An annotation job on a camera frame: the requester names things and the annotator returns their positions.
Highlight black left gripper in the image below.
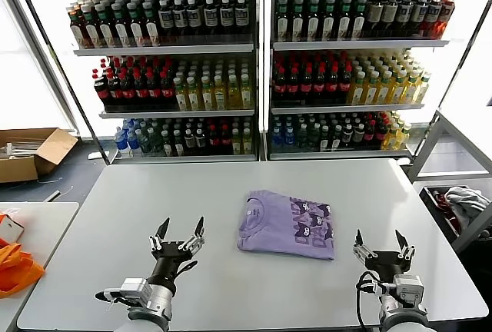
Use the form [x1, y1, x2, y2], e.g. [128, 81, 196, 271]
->
[148, 215, 206, 284]

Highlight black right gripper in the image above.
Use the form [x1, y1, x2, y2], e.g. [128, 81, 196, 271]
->
[352, 228, 417, 282]

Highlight purple printed T-shirt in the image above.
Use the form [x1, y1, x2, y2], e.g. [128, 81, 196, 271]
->
[236, 189, 336, 262]

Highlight black storage bin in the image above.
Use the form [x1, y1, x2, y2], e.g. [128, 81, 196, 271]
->
[417, 184, 492, 244]

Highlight dark red garment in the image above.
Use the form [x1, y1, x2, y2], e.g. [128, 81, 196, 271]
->
[432, 189, 462, 233]

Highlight grey white garment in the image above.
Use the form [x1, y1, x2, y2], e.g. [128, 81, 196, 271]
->
[444, 185, 491, 225]

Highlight green plastic drink bottle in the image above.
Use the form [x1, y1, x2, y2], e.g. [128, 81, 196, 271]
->
[149, 128, 162, 156]
[295, 123, 308, 152]
[138, 127, 151, 156]
[307, 122, 321, 152]

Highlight red cap cola bottle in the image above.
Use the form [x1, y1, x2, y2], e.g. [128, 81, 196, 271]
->
[325, 65, 340, 102]
[364, 119, 377, 148]
[219, 124, 231, 154]
[134, 70, 149, 108]
[299, 65, 313, 102]
[273, 65, 288, 102]
[338, 64, 353, 102]
[313, 65, 327, 102]
[93, 71, 111, 108]
[286, 65, 300, 102]
[374, 119, 387, 148]
[159, 70, 174, 109]
[121, 70, 136, 108]
[107, 71, 123, 108]
[207, 124, 220, 154]
[147, 70, 161, 108]

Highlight white side table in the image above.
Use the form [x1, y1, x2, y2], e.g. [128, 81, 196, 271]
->
[0, 201, 80, 332]

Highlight open brown cardboard box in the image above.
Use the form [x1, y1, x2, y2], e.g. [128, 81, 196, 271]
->
[0, 127, 79, 184]

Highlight orange fabric bag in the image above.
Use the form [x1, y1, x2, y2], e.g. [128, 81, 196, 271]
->
[0, 237, 45, 298]

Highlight white orange carton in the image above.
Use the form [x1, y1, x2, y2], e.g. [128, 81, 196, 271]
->
[0, 212, 25, 243]

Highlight grey metal shelf rack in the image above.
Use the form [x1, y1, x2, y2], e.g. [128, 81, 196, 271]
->
[41, 0, 258, 164]
[264, 0, 476, 161]

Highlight dark bottle green white label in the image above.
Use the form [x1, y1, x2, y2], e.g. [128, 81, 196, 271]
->
[352, 0, 368, 39]
[321, 0, 337, 40]
[113, 1, 131, 48]
[128, 1, 146, 47]
[144, 0, 161, 46]
[337, 0, 353, 40]
[306, 0, 321, 40]
[82, 3, 99, 48]
[291, 0, 306, 41]
[96, 2, 115, 48]
[275, 0, 289, 41]

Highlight thin metal pole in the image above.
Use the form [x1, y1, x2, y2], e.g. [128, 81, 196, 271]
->
[10, 0, 108, 164]

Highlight dark bottle blue label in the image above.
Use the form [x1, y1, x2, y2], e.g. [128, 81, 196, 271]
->
[411, 0, 428, 38]
[234, 0, 250, 35]
[157, 0, 174, 37]
[187, 0, 203, 36]
[218, 0, 235, 35]
[172, 0, 188, 37]
[396, 0, 413, 38]
[202, 0, 219, 36]
[425, 0, 443, 39]

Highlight dark bottle beige label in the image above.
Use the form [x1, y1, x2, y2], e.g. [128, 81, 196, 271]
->
[367, 0, 384, 38]
[381, 0, 399, 38]

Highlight red drink bottle blue label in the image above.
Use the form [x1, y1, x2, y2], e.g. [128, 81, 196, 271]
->
[437, 0, 457, 40]

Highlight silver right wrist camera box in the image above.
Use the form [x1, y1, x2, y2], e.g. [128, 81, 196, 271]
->
[392, 274, 426, 303]

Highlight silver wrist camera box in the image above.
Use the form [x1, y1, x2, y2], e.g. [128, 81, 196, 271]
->
[120, 277, 155, 303]
[392, 274, 426, 303]

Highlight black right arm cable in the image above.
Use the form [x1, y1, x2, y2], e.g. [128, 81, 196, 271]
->
[355, 270, 385, 329]

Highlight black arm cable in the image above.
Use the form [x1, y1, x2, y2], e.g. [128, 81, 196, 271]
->
[95, 289, 128, 304]
[355, 270, 385, 329]

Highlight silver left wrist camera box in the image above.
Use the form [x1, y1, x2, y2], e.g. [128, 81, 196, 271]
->
[120, 277, 155, 303]

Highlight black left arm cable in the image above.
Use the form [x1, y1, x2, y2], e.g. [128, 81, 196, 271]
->
[95, 289, 128, 304]

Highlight grey metal frame table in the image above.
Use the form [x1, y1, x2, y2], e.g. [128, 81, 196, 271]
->
[406, 108, 492, 255]

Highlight thick grey window post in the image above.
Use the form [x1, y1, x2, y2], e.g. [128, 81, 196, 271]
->
[0, 0, 81, 139]

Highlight dark slanted window post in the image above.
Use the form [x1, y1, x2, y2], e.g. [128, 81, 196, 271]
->
[434, 0, 492, 118]

